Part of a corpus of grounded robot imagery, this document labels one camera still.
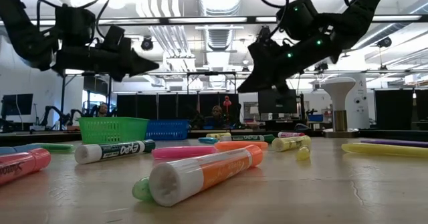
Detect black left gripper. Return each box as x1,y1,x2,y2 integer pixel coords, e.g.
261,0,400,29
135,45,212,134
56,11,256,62
52,48,160,82

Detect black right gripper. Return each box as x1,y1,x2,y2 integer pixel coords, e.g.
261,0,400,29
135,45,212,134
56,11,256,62
236,33,335,94

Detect green Expo marker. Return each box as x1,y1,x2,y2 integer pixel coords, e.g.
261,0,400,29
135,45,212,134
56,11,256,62
219,134,276,144
74,138,156,165

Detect slim pink highlighter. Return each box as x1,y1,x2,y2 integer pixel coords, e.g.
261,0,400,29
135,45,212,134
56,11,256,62
277,131,306,138

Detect orange highlighter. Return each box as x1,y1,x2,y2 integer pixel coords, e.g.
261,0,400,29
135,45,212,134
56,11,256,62
213,140,269,152

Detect orange Expo marker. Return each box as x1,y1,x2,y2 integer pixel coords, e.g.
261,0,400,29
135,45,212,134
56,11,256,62
148,144,264,207

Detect green highlighter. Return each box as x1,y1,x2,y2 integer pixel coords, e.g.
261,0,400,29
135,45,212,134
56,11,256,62
131,176,155,203
31,142,76,153

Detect slim yellow highlighter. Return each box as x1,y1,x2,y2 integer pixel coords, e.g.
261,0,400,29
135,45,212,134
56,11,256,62
295,145,312,161
340,142,428,158

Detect black computer monitor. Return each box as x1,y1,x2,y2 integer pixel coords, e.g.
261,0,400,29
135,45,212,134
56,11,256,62
1,93,34,118
257,88,298,115

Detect black partition row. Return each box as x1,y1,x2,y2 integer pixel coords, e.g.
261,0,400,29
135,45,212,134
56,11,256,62
116,92,240,128

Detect person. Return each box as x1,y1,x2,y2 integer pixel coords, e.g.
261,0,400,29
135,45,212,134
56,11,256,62
96,102,110,118
209,105,225,128

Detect black overhead beam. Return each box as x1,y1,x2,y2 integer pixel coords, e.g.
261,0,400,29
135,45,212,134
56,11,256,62
0,15,428,26

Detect blue plastic basket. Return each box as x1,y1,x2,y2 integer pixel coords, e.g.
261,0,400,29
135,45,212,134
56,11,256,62
146,118,191,141

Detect green plastic basket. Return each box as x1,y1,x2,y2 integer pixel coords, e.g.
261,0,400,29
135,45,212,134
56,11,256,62
78,116,150,145

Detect white mushroom lamp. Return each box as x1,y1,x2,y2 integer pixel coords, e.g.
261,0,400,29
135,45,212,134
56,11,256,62
320,76,360,138

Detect background robot arms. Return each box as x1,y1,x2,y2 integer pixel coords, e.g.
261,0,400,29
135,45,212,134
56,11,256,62
39,105,84,128

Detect white round column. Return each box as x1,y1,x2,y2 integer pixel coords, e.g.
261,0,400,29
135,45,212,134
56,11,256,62
346,73,370,130

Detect black partition panel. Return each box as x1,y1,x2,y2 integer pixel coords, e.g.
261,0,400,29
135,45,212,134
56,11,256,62
416,89,428,130
374,89,414,130

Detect pink Sharpie highlighter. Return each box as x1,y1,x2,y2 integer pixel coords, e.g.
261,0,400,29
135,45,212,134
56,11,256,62
0,147,52,187

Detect slim purple highlighter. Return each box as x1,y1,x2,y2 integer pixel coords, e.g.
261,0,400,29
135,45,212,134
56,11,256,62
360,138,428,148

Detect black ceiling camera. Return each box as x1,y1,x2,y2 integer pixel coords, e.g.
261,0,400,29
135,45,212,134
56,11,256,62
377,36,393,49
140,36,154,51

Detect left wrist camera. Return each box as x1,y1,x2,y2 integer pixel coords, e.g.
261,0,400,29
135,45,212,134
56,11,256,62
101,25,127,53

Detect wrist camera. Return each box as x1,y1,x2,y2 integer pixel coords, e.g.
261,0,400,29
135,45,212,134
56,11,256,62
255,25,274,44
101,25,127,53

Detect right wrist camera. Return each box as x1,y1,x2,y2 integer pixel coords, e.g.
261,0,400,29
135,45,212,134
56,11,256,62
255,25,274,44

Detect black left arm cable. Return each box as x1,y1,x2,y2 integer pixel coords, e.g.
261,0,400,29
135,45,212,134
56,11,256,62
35,0,114,41

